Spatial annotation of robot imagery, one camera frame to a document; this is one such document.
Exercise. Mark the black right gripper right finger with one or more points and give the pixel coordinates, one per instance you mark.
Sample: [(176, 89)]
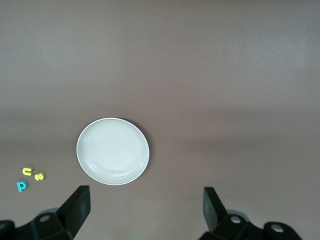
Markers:
[(217, 222)]

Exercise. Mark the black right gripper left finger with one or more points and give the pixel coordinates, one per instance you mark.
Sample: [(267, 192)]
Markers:
[(72, 215)]

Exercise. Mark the yellow foam letter s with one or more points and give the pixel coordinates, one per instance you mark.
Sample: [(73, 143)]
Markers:
[(39, 176)]

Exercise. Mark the teal foam letter p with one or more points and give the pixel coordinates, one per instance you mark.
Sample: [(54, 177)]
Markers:
[(19, 186)]

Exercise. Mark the yellow foam letter u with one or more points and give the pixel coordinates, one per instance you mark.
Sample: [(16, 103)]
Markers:
[(24, 172)]

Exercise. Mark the beige round plate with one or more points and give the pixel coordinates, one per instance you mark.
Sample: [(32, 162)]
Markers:
[(112, 151)]

